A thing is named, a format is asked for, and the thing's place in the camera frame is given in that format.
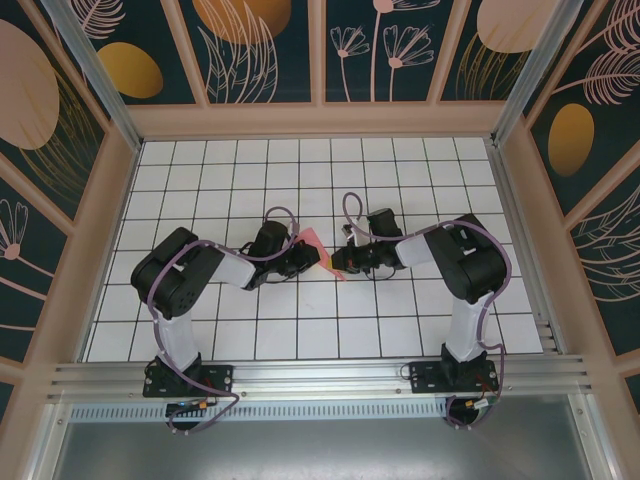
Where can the pink square paper sheet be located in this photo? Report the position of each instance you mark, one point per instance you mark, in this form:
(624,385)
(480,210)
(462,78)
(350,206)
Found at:
(310,235)

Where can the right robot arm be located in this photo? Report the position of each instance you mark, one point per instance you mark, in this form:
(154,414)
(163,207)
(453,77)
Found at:
(470,265)

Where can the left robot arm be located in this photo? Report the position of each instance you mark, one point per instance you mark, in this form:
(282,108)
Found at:
(175,280)

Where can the grey metal sheet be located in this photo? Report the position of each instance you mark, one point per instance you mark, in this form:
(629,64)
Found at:
(320,450)

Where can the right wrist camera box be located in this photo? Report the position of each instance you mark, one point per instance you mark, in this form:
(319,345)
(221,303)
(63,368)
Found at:
(356,235)

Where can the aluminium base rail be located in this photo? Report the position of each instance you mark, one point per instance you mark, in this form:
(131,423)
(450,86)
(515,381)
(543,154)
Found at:
(320,375)

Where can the aluminium side rail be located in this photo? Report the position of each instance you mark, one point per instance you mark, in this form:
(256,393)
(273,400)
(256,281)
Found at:
(512,210)

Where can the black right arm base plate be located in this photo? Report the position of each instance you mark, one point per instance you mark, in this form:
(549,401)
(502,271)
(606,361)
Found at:
(425,375)

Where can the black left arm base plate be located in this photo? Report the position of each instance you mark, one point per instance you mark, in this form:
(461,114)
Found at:
(220,375)

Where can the aluminium frame post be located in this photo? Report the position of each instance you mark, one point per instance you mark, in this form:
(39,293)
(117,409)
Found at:
(95,75)
(535,75)

